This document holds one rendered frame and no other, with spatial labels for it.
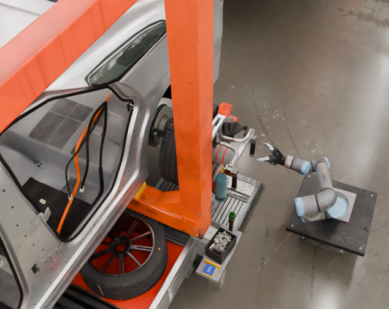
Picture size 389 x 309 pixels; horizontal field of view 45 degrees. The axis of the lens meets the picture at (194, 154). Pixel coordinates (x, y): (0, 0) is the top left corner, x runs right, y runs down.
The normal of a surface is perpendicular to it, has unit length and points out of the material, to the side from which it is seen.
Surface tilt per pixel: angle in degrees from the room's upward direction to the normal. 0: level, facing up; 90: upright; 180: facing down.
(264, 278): 0
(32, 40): 0
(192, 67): 90
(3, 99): 90
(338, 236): 0
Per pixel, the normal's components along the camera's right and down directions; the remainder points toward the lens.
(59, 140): -0.10, -0.51
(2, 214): 0.88, 0.22
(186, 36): -0.45, 0.69
